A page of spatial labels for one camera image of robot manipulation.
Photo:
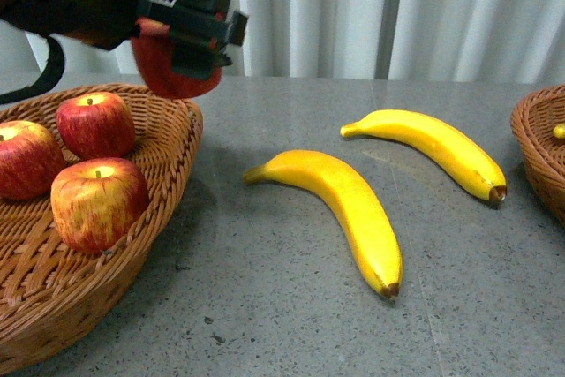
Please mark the rear yellow banana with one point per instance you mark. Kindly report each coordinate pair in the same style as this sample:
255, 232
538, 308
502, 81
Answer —
459, 156

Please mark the brown wicker basket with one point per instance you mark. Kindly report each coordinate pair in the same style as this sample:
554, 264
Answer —
532, 123
52, 296

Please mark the right brown wicker basket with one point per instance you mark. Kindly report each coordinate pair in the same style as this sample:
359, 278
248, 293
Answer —
532, 123

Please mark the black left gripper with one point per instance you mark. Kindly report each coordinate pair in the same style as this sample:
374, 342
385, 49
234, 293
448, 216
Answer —
210, 21

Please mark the banana in right basket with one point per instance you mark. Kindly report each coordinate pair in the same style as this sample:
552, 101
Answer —
559, 131

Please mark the red apple far left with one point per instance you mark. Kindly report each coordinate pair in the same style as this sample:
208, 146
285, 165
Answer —
30, 160

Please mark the dark red apple in basket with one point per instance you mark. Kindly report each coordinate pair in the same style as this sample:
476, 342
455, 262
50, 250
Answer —
96, 125

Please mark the yellow banana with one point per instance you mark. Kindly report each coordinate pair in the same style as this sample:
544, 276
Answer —
356, 207
459, 156

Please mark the left brown wicker basket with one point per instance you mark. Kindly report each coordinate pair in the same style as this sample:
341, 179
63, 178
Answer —
52, 296

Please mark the red yellow apple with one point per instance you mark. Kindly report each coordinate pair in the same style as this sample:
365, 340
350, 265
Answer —
95, 202

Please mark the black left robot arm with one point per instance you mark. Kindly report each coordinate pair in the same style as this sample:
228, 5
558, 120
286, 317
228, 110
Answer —
103, 24

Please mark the white pleated curtain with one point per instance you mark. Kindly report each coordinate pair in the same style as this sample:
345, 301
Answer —
503, 41

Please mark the dark red square apple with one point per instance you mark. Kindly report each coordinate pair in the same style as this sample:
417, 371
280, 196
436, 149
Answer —
153, 50

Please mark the front yellow banana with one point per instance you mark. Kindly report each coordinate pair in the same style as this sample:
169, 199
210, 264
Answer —
356, 207

